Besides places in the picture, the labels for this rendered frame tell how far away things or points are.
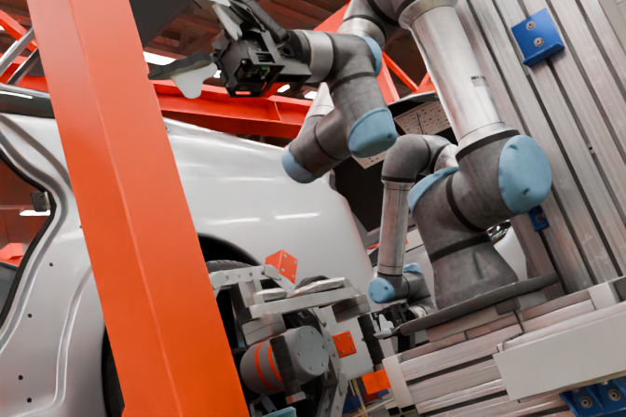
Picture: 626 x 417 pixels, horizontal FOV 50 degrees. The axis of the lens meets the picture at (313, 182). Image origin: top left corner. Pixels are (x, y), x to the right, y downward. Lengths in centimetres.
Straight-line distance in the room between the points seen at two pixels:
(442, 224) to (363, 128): 30
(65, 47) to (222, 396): 79
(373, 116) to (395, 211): 95
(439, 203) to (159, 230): 55
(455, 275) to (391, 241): 74
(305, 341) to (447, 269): 62
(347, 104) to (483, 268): 40
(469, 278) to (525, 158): 22
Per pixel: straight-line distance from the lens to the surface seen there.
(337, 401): 200
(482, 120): 118
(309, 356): 174
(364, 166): 540
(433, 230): 122
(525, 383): 105
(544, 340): 103
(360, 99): 100
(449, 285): 120
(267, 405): 195
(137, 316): 134
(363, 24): 131
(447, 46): 123
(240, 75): 91
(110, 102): 146
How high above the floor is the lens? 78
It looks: 16 degrees up
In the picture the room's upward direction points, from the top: 19 degrees counter-clockwise
